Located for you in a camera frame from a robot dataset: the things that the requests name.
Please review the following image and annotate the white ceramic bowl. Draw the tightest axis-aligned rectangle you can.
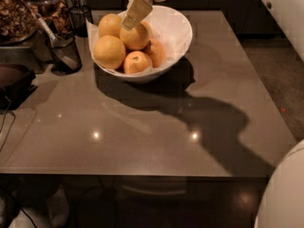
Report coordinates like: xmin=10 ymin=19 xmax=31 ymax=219
xmin=86 ymin=5 xmax=194 ymax=85

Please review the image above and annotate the large top centre orange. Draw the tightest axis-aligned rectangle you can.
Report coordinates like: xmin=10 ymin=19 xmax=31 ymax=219
xmin=93 ymin=35 xmax=126 ymax=69

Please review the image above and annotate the hidden orange back centre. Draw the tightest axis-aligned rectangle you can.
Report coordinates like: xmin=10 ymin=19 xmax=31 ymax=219
xmin=120 ymin=21 xmax=152 ymax=50

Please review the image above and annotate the orange back left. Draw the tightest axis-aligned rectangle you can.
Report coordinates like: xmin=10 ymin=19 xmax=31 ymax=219
xmin=99 ymin=13 xmax=122 ymax=37

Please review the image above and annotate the orange right of front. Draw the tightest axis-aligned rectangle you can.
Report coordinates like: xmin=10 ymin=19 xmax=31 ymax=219
xmin=143 ymin=38 xmax=166 ymax=67

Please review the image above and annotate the front orange with stem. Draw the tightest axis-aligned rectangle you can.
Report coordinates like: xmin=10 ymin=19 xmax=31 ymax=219
xmin=123 ymin=51 xmax=152 ymax=74

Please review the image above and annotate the black mesh cup far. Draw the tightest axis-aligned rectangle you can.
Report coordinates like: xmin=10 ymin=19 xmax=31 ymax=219
xmin=69 ymin=5 xmax=93 ymax=38

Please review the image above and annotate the black mesh cup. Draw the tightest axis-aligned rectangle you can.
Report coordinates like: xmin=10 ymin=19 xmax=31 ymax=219
xmin=69 ymin=5 xmax=93 ymax=38
xmin=46 ymin=33 xmax=82 ymax=75

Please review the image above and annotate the black mesh cup near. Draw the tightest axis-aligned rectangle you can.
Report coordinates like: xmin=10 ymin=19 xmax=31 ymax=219
xmin=46 ymin=33 xmax=82 ymax=75

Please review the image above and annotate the glass jar of dried snacks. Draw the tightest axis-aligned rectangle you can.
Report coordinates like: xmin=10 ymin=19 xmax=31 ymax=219
xmin=0 ymin=0 xmax=36 ymax=47

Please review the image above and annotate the black device on left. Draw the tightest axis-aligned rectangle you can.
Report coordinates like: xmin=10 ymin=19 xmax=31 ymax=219
xmin=0 ymin=64 xmax=36 ymax=110

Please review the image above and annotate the white shoe under table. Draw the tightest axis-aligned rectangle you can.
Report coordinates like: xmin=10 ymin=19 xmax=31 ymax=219
xmin=9 ymin=187 xmax=70 ymax=228

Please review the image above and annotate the black cable on table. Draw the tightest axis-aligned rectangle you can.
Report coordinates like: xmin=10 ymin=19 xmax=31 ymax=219
xmin=0 ymin=95 xmax=17 ymax=153

